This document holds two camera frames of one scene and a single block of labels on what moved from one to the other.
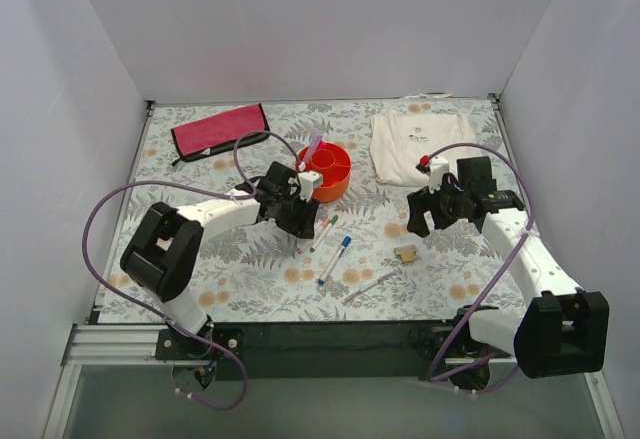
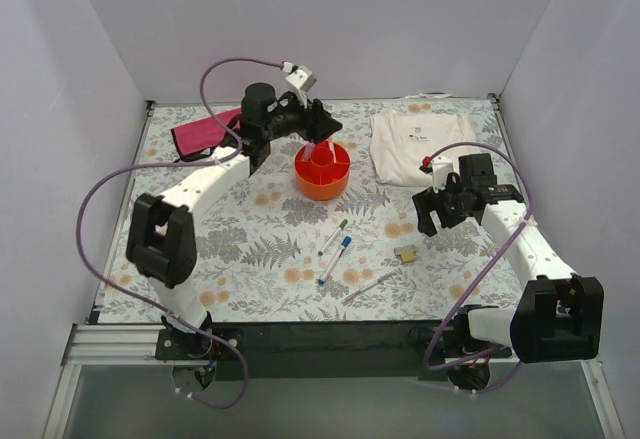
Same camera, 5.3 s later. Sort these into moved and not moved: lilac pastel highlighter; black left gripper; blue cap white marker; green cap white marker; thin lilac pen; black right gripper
Moved: black left gripper; green cap white marker
Not moved: black right gripper; lilac pastel highlighter; thin lilac pen; blue cap white marker
